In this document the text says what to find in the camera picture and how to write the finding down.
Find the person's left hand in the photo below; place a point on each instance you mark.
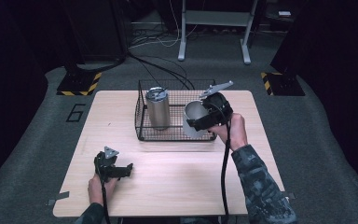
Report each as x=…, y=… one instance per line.
x=98, y=191

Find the steel cup with lid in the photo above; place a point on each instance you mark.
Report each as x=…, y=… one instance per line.
x=158, y=112

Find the silver metal cup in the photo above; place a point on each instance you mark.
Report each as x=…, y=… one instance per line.
x=192, y=113

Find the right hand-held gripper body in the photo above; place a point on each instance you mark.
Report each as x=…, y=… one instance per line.
x=220, y=107

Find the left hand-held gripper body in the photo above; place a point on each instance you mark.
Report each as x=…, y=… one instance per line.
x=105, y=165

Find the black floor tape mark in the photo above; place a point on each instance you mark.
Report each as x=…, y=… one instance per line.
x=76, y=112

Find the black yellow striped base plate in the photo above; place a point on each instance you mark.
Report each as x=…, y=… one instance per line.
x=77, y=84
x=284, y=85

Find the person's right hand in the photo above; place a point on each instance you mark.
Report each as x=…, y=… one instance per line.
x=234, y=133

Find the small white box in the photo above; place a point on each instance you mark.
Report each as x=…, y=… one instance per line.
x=284, y=13

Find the dark cabinet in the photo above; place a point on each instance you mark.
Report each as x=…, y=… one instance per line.
x=96, y=31

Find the grey tape strip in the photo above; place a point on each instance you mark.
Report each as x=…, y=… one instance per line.
x=59, y=197

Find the white metal stand frame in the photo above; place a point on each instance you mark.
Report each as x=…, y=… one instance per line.
x=217, y=18

